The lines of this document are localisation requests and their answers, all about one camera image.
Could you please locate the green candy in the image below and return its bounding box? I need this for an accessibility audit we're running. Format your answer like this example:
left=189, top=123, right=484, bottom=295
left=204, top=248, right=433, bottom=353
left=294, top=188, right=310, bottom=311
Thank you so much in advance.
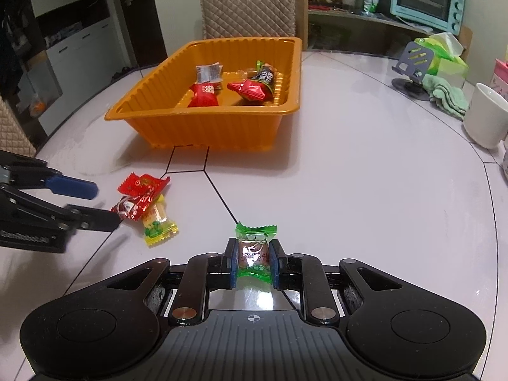
left=235, top=223, right=277, bottom=284

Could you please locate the small red white candy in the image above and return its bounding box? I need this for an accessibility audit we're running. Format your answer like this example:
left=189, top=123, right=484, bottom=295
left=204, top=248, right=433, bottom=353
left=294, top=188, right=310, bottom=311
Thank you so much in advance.
left=111, top=195, right=153, bottom=221

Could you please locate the yellow green snack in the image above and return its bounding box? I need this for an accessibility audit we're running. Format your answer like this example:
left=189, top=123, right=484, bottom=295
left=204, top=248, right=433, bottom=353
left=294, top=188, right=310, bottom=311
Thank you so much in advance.
left=142, top=194, right=179, bottom=247

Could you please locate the red gold candy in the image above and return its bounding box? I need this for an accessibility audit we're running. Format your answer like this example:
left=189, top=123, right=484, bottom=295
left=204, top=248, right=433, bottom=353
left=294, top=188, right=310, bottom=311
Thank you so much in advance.
left=117, top=173, right=170, bottom=203

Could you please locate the red triangular snack packet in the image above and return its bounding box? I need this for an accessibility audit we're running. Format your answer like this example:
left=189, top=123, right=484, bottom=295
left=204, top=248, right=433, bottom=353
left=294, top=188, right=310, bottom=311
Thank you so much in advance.
left=227, top=79, right=273, bottom=102

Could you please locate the clear dark seaweed packet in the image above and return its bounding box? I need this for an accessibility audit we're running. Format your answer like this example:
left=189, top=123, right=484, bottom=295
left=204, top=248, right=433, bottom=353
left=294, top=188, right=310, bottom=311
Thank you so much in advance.
left=196, top=62, right=222, bottom=84

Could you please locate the long dark snack bar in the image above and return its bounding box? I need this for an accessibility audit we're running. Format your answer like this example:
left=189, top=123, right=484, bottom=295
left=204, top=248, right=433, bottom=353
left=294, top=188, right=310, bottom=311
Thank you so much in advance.
left=249, top=60, right=277, bottom=93

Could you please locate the beige quilted chair left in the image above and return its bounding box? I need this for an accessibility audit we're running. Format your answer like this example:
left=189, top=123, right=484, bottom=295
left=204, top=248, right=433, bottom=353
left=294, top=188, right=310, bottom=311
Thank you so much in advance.
left=0, top=99, right=36, bottom=157

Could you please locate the beige quilted chair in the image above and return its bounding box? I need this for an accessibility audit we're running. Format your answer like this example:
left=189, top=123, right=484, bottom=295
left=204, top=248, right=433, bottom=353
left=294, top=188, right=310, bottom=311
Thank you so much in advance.
left=200, top=0, right=296, bottom=39
left=0, top=99, right=36, bottom=157

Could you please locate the orange plastic tray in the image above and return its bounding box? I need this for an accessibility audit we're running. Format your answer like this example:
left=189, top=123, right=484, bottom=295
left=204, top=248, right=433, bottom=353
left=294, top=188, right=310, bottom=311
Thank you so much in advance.
left=105, top=37, right=302, bottom=151

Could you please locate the green cloth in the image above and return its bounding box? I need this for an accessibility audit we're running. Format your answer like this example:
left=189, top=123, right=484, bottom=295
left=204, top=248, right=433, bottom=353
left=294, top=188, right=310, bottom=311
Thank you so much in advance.
left=422, top=74, right=469, bottom=121

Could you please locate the wooden shelf unit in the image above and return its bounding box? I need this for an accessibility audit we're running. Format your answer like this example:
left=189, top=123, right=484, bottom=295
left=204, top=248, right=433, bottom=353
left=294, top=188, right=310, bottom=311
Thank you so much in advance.
left=295, top=0, right=475, bottom=54

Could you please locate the grey phone stand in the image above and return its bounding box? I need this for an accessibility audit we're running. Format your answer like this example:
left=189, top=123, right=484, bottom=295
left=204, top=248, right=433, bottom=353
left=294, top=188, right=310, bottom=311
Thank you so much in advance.
left=392, top=41, right=434, bottom=102

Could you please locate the white mug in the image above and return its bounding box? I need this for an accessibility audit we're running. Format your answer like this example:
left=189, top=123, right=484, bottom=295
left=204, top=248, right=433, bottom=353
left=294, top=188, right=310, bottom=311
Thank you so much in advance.
left=463, top=83, right=508, bottom=149

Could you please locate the beige quilted chair back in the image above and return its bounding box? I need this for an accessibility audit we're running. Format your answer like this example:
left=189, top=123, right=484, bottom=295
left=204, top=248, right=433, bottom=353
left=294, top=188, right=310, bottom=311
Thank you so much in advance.
left=200, top=0, right=296, bottom=39

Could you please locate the green tissue pack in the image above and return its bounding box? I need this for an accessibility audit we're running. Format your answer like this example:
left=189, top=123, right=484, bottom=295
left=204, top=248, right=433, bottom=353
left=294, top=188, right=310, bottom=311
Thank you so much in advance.
left=415, top=33, right=469, bottom=89

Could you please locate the teal toaster oven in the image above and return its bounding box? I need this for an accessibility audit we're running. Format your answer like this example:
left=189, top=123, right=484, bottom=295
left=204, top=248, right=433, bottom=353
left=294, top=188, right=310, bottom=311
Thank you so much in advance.
left=390, top=0, right=465, bottom=36

